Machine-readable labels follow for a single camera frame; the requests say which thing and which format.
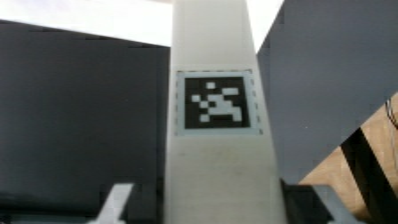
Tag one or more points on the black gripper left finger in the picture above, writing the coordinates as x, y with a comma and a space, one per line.
128, 207

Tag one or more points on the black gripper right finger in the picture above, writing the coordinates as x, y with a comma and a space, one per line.
315, 206

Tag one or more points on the white desk leg with tag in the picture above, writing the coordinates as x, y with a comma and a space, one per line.
222, 185

